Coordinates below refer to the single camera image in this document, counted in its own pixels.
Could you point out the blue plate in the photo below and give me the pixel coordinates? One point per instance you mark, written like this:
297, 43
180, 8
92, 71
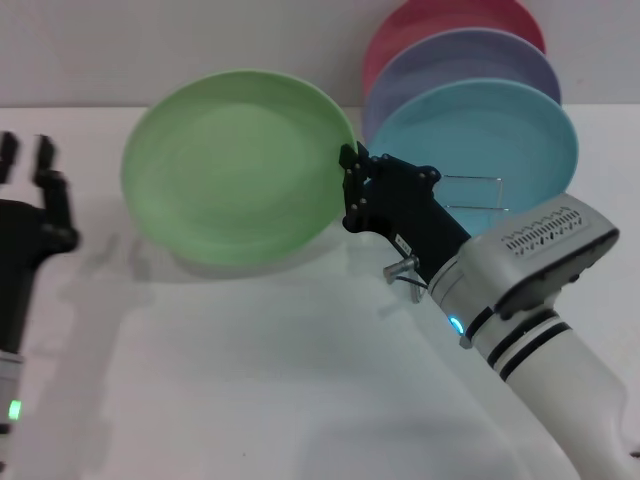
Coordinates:
475, 130

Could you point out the red plate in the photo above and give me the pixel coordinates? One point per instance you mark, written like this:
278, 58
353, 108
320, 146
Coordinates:
400, 30

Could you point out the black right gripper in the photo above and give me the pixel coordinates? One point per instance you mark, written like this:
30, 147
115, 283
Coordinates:
410, 215

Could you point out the green plate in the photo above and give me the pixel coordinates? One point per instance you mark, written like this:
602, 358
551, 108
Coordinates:
235, 170

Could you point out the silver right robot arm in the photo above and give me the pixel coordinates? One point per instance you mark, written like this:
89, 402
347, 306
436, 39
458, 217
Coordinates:
550, 380

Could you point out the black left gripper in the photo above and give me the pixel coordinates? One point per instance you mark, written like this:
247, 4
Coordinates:
20, 260

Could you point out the right wrist vented housing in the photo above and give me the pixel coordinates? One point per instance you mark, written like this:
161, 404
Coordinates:
545, 245

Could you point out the purple plate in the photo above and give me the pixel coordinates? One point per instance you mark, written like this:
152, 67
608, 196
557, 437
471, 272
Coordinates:
450, 60

